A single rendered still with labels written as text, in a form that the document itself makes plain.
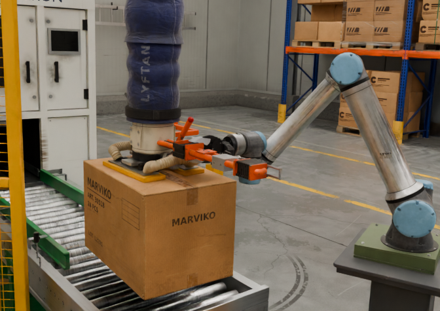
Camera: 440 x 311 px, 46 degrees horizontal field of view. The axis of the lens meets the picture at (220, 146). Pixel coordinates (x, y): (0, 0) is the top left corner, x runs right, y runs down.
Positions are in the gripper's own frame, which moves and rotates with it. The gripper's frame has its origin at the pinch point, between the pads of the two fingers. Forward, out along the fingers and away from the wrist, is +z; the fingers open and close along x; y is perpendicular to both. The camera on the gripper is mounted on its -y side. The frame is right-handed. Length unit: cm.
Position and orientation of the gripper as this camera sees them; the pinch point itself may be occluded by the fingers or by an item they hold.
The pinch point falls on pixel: (192, 150)
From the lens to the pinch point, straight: 192.3
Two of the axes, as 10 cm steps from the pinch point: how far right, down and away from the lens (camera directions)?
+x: 0.3, -9.8, -1.9
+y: -6.2, -1.7, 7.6
